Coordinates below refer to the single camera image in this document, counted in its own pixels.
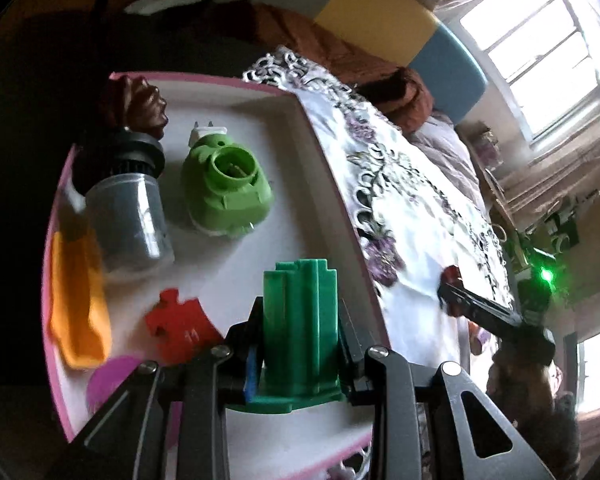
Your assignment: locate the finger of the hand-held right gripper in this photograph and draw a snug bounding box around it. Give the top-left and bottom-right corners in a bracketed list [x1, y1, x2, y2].
[437, 282, 523, 333]

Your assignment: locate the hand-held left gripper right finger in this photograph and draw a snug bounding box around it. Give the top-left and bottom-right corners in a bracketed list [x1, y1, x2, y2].
[337, 300, 548, 480]

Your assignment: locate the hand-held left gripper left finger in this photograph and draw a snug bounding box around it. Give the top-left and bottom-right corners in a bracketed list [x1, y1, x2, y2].
[69, 296, 266, 480]

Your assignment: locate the dark red plastic block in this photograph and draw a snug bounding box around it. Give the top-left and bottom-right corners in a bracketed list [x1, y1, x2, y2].
[441, 265, 463, 311]

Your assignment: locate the dark green ribbed toy piece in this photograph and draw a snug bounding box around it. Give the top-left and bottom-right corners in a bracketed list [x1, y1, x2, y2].
[225, 257, 348, 415]

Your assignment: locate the red puzzle piece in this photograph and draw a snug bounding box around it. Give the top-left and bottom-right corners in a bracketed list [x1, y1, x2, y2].
[145, 288, 226, 363]

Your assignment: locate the purple mushroom-shaped toy piece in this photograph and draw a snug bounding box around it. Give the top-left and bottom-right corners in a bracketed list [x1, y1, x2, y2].
[86, 355, 183, 433]

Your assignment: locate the white tray with pink rim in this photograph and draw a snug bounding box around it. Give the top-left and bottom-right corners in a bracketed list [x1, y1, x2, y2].
[41, 71, 393, 476]

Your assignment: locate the green plug-in device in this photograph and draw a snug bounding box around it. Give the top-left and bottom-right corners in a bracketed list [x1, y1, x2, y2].
[181, 120, 275, 238]

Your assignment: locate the yellow plastic toy piece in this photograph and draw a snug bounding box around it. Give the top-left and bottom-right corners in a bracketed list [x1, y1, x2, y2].
[48, 230, 113, 368]

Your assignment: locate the person's right forearm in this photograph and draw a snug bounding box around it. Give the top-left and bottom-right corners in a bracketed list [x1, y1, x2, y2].
[485, 347, 581, 480]

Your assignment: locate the cluttered shelf unit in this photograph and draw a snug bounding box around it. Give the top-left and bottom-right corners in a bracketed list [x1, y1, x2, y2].
[530, 190, 600, 261]

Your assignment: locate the white floral tablecloth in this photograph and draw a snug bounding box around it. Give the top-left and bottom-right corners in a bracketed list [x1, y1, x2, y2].
[242, 45, 518, 480]

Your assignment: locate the wooden side table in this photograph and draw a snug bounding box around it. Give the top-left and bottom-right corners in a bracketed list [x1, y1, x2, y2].
[480, 170, 518, 233]

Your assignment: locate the lilac duvet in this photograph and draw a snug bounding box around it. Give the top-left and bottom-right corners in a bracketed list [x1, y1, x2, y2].
[405, 110, 481, 196]

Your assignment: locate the grey jar with black lid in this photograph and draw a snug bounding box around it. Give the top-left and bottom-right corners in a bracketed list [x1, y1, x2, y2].
[75, 127, 176, 273]

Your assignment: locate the brown blanket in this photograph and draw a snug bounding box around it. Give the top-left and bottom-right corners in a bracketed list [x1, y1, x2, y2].
[250, 2, 433, 133]

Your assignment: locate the brown leaf-shaped toy piece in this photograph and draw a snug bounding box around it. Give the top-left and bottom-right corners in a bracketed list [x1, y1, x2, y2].
[100, 74, 170, 140]

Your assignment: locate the yellow and blue padded headboard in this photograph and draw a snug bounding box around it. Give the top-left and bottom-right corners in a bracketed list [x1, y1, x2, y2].
[314, 0, 488, 126]

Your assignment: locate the white cloth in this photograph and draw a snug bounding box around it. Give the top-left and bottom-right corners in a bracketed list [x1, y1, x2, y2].
[125, 0, 216, 16]

